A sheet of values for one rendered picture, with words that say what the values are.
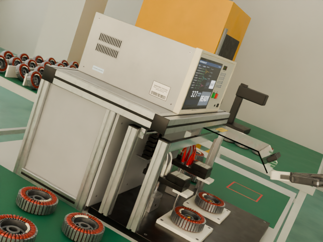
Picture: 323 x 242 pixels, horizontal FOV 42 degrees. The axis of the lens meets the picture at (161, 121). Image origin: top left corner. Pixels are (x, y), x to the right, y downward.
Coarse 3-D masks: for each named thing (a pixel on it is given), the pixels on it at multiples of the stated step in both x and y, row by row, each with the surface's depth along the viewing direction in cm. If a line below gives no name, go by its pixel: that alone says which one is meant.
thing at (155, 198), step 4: (156, 192) 141; (160, 192) 143; (152, 196) 137; (156, 196) 138; (160, 196) 141; (152, 200) 136; (156, 200) 139; (160, 200) 143; (152, 204) 137; (156, 204) 140; (148, 208) 137; (152, 208) 139; (148, 212) 137
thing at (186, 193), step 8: (160, 176) 135; (168, 176) 134; (176, 176) 133; (184, 176) 136; (168, 184) 134; (176, 184) 133; (184, 184) 132; (176, 192) 133; (184, 192) 134; (192, 192) 137
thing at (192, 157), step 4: (184, 148) 162; (184, 152) 159; (188, 152) 161; (180, 156) 162; (184, 156) 159; (188, 156) 161; (192, 156) 158; (184, 160) 162; (188, 160) 157; (192, 160) 161; (188, 164) 157
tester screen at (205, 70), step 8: (200, 64) 126; (208, 64) 133; (216, 64) 140; (200, 72) 129; (208, 72) 136; (216, 72) 144; (192, 80) 126; (200, 80) 132; (192, 88) 129; (200, 88) 136; (208, 88) 143; (200, 96) 139
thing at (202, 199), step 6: (204, 192) 161; (198, 198) 155; (204, 198) 154; (210, 198) 160; (216, 198) 160; (198, 204) 154; (204, 204) 153; (210, 204) 153; (216, 204) 153; (222, 204) 155; (210, 210) 152; (216, 210) 153; (222, 210) 155
